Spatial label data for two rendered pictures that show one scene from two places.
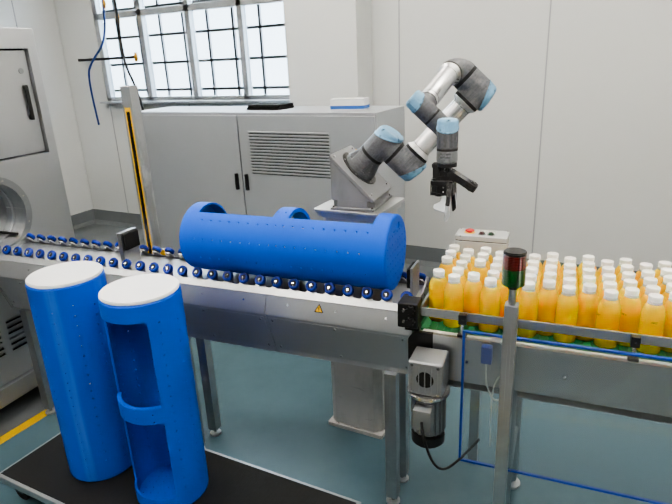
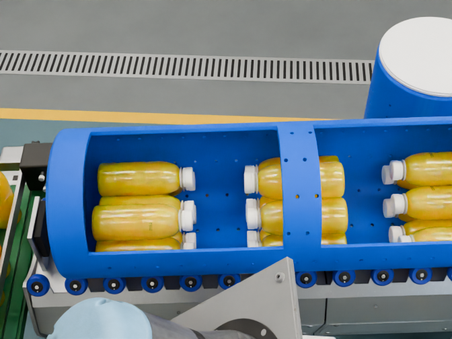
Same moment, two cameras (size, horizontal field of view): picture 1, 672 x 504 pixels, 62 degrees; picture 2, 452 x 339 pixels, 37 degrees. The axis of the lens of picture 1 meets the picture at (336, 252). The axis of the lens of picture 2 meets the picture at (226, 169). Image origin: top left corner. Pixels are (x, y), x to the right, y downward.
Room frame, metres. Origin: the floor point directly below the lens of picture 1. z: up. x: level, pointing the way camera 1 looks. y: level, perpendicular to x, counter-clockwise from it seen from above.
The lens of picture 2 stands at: (2.78, -0.23, 2.12)
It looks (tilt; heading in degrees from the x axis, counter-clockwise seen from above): 51 degrees down; 157
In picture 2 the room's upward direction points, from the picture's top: 2 degrees counter-clockwise
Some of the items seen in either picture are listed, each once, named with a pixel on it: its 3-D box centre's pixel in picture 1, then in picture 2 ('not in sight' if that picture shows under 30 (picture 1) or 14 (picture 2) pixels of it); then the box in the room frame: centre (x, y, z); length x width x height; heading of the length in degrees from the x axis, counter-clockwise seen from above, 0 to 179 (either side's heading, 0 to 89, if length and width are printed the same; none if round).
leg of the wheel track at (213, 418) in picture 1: (208, 380); not in sight; (2.41, 0.66, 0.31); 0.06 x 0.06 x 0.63; 67
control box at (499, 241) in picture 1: (482, 244); not in sight; (2.12, -0.59, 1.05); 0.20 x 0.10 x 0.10; 67
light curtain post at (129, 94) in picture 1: (154, 252); not in sight; (2.82, 0.96, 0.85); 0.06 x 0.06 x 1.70; 67
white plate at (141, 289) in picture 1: (139, 288); (437, 54); (1.87, 0.71, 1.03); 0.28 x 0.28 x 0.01
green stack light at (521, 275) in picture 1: (513, 275); not in sight; (1.45, -0.49, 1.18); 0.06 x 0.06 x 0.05
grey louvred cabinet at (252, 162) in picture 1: (264, 203); not in sight; (4.31, 0.55, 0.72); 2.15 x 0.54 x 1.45; 62
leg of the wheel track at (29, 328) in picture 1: (39, 362); not in sight; (2.67, 1.61, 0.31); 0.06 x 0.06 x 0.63; 67
